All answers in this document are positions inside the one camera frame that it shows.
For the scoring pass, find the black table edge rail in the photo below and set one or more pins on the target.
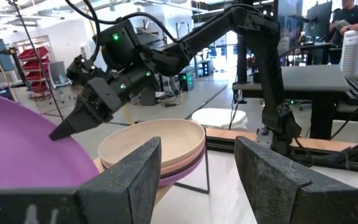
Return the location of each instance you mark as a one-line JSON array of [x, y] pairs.
[[235, 146]]

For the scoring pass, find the pinkish beige plate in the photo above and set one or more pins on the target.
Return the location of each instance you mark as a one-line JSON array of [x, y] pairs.
[[172, 170]]

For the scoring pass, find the white tower fan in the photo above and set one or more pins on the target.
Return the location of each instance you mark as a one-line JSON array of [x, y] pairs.
[[350, 53]]

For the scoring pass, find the grey office chair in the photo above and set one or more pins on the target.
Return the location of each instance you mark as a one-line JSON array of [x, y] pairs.
[[57, 73]]

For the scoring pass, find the red bin rack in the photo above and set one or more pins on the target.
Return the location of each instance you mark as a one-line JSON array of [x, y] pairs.
[[33, 67]]

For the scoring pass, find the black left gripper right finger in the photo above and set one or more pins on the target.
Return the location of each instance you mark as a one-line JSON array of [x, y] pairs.
[[275, 193]]

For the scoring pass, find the person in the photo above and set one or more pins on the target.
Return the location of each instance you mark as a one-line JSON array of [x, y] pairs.
[[351, 14]]

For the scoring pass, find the black plate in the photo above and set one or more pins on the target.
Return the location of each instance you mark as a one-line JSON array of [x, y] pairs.
[[172, 174]]

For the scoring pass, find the black monitor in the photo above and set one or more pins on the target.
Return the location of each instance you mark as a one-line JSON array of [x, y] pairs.
[[317, 18], [289, 25]]

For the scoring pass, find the white round stool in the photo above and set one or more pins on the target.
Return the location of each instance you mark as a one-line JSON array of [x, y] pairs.
[[216, 118]]

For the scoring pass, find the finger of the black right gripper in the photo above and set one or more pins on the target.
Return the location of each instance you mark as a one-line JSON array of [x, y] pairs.
[[73, 119]]

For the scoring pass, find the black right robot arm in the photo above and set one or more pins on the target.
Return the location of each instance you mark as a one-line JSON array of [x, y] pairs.
[[259, 62]]

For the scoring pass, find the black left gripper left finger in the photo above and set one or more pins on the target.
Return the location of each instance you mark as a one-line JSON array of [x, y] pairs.
[[120, 193]]

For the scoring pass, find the purple plate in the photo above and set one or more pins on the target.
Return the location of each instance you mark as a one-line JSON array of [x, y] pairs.
[[172, 180]]

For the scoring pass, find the computer tower green lights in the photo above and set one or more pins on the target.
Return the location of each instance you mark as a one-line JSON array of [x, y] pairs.
[[186, 81]]

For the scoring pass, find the grey desk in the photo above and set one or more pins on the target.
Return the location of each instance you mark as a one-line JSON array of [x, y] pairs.
[[309, 77]]

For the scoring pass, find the magenta plate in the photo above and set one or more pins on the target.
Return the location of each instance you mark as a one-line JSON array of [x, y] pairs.
[[20, 149]]

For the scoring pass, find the black rig post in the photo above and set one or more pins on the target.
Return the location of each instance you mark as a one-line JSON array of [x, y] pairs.
[[241, 62]]

